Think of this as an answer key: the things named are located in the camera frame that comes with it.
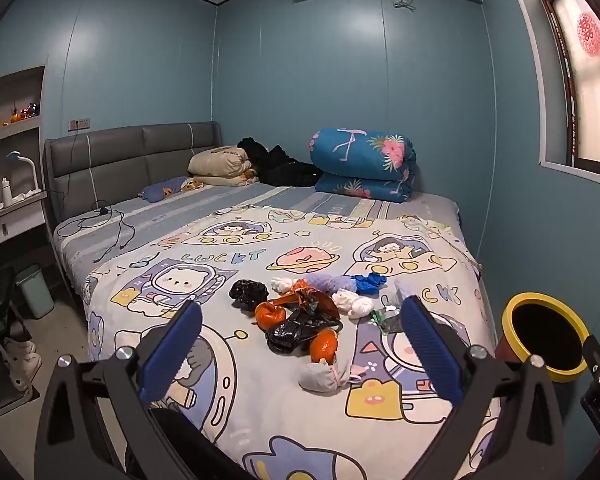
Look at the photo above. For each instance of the grey padded bed headboard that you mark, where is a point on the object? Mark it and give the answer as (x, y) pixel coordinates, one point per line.
(130, 155)

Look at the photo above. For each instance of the small black plastic bag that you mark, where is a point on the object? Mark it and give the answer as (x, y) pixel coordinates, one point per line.
(248, 292)

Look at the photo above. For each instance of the small green waste bin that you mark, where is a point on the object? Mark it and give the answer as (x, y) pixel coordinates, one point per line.
(35, 292)

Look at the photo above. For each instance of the yellow rimmed trash bin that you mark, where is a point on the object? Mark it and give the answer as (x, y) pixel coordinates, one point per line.
(507, 327)

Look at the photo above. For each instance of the orange brown plastic bag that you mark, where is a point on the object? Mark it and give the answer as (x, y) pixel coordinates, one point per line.
(315, 305)

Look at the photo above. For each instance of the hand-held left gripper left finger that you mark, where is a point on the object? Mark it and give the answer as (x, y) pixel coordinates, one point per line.
(172, 350)

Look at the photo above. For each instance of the cartoon printed blanket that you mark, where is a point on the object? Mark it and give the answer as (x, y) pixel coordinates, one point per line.
(260, 400)

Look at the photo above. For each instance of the white desk lamp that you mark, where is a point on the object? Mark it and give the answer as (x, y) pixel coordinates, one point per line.
(13, 155)

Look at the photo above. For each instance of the white paper ball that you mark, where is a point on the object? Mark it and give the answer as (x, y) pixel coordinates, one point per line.
(282, 285)

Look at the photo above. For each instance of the white shoe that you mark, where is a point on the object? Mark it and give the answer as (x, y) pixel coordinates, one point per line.
(26, 369)
(17, 347)

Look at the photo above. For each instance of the orange bottle cap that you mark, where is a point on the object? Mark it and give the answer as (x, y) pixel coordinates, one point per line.
(270, 316)

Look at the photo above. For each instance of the grey white paper bundle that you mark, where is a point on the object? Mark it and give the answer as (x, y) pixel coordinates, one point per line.
(322, 376)

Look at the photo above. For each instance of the striped grey bed sheet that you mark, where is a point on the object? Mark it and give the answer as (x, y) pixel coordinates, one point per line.
(190, 210)

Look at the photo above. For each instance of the green clear wrapper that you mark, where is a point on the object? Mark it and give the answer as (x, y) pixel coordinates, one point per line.
(386, 320)

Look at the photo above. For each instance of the large black plastic bag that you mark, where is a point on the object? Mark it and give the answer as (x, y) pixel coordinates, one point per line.
(290, 335)

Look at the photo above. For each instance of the white wall shelf unit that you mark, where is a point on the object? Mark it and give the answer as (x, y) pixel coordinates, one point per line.
(10, 132)

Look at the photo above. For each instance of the red round window decal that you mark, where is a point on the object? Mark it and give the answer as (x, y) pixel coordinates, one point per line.
(587, 35)

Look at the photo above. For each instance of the black clothes pile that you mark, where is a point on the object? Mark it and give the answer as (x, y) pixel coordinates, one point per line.
(280, 165)

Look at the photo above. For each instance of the small purple pillow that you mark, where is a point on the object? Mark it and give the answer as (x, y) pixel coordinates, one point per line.
(160, 191)

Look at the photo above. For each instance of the blue flamingo folded quilt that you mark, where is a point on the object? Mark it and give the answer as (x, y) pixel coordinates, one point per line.
(360, 155)

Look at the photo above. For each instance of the wall outlet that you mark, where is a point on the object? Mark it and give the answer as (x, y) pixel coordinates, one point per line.
(79, 123)

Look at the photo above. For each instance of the beige folded quilt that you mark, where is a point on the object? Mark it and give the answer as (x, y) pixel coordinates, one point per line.
(220, 160)

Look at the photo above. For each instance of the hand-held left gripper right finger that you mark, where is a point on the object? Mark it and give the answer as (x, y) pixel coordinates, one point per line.
(430, 355)

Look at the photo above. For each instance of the orange shelf figurine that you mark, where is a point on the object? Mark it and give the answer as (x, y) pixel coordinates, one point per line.
(14, 116)

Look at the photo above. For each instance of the white bottle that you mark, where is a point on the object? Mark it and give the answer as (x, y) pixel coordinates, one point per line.
(7, 192)

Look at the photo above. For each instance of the window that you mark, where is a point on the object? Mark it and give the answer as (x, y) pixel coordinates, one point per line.
(595, 85)

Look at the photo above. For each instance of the purple foam net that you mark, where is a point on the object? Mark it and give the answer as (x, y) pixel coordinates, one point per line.
(325, 282)

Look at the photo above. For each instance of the blue wrapper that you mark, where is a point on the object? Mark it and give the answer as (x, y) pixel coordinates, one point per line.
(367, 284)

